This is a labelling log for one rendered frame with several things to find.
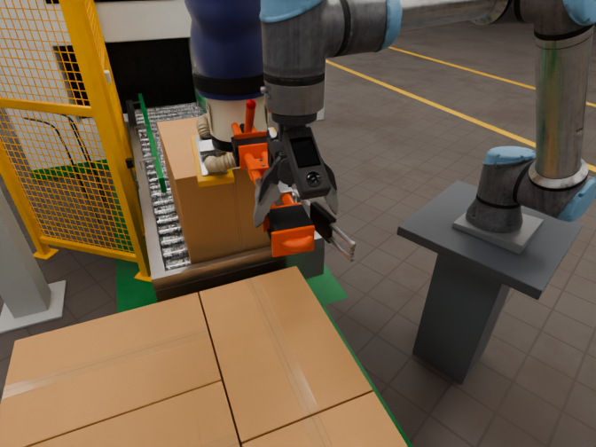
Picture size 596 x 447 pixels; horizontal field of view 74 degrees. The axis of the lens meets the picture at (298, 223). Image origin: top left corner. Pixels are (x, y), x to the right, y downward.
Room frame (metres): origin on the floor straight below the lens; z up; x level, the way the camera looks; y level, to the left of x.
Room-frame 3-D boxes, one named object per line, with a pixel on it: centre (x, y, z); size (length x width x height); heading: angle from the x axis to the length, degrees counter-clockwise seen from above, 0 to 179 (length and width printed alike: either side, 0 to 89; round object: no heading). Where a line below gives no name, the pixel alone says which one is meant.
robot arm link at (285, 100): (0.60, 0.01, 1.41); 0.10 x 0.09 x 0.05; 106
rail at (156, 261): (2.17, 0.96, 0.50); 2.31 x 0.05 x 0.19; 22
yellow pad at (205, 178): (1.12, 0.27, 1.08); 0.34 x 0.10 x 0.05; 16
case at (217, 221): (1.55, 0.35, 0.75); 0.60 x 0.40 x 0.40; 22
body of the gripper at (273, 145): (0.61, 0.01, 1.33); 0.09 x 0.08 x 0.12; 16
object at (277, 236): (0.57, 0.02, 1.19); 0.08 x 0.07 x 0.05; 16
